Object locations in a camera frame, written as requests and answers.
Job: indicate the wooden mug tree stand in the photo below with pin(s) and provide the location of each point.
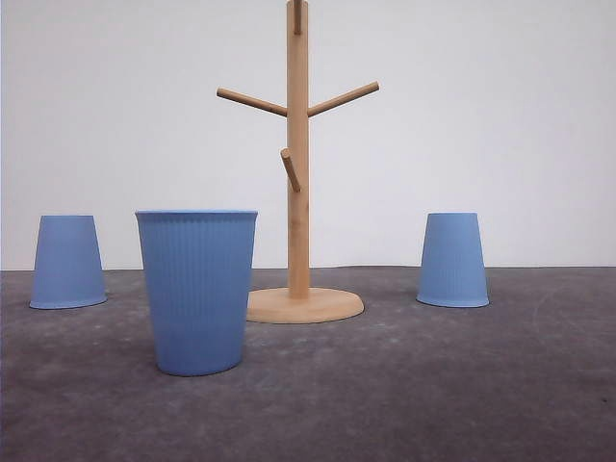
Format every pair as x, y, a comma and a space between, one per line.
299, 303

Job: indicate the blue ribbed cup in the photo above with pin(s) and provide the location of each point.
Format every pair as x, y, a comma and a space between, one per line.
199, 266

